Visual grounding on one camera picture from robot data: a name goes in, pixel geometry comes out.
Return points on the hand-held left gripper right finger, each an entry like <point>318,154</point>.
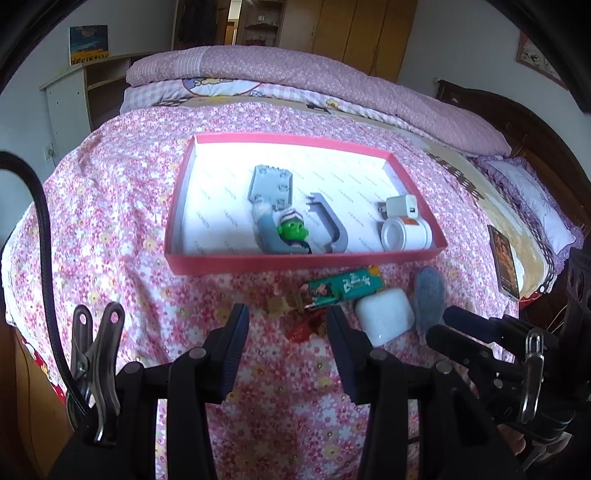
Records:
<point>344,355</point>

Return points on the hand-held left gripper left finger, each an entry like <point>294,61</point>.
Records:
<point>235,350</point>

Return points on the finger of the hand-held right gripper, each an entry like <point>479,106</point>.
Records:
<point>455,344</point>
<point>466,318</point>

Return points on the pink cardboard box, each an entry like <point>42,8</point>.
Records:
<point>277,263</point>

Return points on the white cylindrical gadget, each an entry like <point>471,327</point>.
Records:
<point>406,235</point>

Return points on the white charger plug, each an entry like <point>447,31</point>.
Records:
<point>401,206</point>

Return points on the green-faced toy figure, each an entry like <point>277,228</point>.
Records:
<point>288,230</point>

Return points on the grey studded building plate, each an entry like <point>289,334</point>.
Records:
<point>272,184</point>

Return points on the person's right hand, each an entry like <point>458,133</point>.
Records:
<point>513,442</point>

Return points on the metal spring clip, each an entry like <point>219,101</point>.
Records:
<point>92,360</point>
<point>531,369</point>

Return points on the grey felt pad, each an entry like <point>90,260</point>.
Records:
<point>429,295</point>

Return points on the red candy wrapper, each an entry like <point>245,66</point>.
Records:
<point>304,330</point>

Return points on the white earbuds case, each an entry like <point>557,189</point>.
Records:
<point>383,314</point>

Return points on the small wooden block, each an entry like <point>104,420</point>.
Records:
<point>281,304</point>

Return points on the dark cover book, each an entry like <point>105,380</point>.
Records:
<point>503,263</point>

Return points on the green cartoon print box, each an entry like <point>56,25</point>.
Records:
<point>341,286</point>

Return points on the beige patterned bed mat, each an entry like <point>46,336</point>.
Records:
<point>531,258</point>

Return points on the purple frilled pillow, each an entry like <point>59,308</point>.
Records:
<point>531,194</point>

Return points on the pink floral bedsheet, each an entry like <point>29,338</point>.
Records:
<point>115,230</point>

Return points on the red patterned cloth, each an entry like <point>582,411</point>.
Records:
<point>46,374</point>

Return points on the dark wooden headboard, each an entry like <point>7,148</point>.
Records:
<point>508,115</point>

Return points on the checkered cartoon blanket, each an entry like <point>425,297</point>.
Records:
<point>207,90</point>

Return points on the purple folded quilt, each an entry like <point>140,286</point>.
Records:
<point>323,74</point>

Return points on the light wooden shelf desk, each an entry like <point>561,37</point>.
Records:
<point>64,101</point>

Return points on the wooden wardrobe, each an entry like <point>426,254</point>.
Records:
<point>351,32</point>

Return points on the wooden shelf unit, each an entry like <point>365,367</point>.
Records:
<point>263,23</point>

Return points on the dark hanging garment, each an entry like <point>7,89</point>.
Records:
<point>196,23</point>

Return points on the blue and yellow painting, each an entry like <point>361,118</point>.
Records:
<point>87,45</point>

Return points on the framed wall picture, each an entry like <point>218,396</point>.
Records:
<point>538,57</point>

